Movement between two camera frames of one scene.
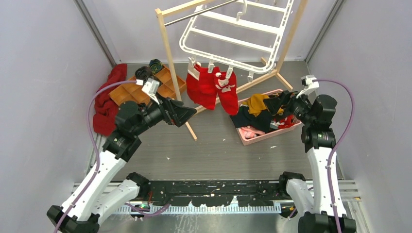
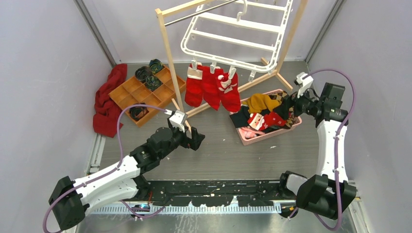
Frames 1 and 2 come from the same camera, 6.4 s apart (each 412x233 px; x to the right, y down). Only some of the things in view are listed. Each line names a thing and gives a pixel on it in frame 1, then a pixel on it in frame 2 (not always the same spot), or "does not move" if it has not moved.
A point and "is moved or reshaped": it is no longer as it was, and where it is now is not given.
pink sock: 250,131 does not move
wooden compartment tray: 128,93 does not move
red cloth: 107,105 does not move
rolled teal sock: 156,65 does not move
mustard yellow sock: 256,103 does not move
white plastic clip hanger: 245,34 does not move
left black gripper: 174,112 → 193,143
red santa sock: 207,96 is moved or reshaped
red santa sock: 288,121 → 259,123
